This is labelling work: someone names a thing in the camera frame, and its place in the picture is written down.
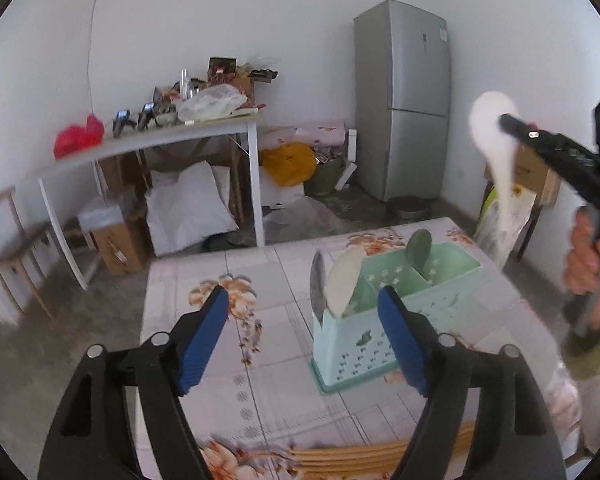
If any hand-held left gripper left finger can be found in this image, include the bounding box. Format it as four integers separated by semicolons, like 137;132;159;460
37;285;231;480

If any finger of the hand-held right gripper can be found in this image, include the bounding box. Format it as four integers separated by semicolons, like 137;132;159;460
499;113;598;196

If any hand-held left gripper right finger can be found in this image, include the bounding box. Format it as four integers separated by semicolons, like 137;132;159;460
376;285;568;480

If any teal star-cutout utensil holder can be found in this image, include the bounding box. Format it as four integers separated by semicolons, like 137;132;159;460
310;241;482;395

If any bundle of wooden chopsticks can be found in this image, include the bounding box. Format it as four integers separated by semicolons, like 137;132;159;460
287;422;481;476

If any person's right forearm green sleeve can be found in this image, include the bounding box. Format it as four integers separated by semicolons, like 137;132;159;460
562;310;600;383

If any person's right hand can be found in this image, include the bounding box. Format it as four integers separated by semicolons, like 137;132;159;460
567;207;600;331

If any large cardboard box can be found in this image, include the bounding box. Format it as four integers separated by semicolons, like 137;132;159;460
512;145;563;208

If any white and green rice bag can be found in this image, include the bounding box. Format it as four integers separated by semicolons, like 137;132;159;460
475;180;538;268

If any floral checked tablecloth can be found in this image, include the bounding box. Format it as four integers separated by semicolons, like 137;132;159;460
135;216;588;480

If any cardboard box under table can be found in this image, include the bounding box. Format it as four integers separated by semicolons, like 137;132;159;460
92;220;151;276

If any white sack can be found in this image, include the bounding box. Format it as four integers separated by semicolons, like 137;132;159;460
145;161;240;256

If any metal bowl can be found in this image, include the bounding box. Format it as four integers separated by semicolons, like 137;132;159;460
386;196;433;220

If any silver refrigerator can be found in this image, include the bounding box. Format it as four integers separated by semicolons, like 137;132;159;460
354;0;452;203

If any clear plastic storage box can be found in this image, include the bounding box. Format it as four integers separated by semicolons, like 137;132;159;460
77;192;138;233

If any clear plastic sheet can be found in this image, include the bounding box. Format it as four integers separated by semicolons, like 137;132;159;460
262;195;351;241

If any yellow bag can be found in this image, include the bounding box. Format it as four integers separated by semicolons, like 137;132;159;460
260;142;318;187

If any wooden chair with dark seat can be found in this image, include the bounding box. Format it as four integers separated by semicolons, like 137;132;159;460
0;185;88;326

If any white narrow box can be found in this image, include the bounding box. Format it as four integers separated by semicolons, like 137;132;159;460
336;129;359;191

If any long white table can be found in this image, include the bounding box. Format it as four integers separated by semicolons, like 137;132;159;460
22;112;266;291

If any wooden board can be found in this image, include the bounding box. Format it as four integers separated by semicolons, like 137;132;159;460
182;110;263;126

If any pink folded blanket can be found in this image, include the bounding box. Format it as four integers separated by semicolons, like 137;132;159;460
257;120;348;148

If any black device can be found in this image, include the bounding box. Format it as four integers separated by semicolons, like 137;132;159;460
137;102;161;131
111;109;137;138

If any white plastic bag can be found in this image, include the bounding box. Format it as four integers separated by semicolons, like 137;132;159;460
177;85;247;122

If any red plastic bag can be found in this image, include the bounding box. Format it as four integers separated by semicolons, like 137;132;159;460
53;114;105;161

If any pile of brown boxes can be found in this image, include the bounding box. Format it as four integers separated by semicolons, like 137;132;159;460
207;56;281;111

